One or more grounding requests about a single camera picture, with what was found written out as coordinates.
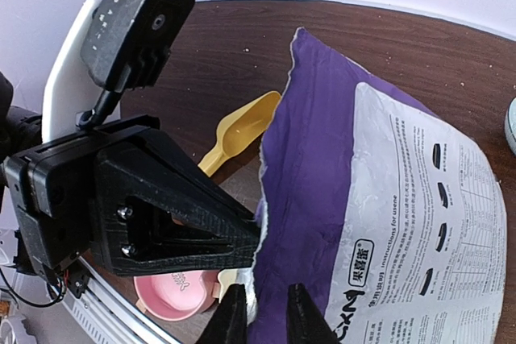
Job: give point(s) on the front aluminium rail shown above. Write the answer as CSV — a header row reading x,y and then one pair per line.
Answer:
x,y
105,315

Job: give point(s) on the purple pet food bag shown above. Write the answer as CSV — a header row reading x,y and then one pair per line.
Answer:
x,y
391,218

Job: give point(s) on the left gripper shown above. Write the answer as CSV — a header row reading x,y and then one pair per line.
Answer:
x,y
52,186

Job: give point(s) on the cream cat-shaped bowl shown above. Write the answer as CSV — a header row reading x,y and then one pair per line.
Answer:
x,y
226,278

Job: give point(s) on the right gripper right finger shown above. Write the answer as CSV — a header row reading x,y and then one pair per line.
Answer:
x,y
304,322

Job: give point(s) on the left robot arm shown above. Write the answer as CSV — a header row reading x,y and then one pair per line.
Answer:
x,y
12,118

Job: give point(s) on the pink cat-shaped bowl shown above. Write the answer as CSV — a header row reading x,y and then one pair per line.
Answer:
x,y
176,296

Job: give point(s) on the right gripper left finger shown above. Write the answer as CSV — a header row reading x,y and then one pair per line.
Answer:
x,y
229,323

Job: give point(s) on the light blue ceramic bowl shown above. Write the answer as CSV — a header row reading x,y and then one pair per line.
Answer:
x,y
510,126

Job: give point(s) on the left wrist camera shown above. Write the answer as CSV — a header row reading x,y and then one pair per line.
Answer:
x,y
112,46

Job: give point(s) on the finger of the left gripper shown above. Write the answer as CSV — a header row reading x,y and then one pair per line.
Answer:
x,y
157,212

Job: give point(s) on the yellow plastic scoop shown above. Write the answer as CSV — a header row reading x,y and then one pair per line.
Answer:
x,y
239,129

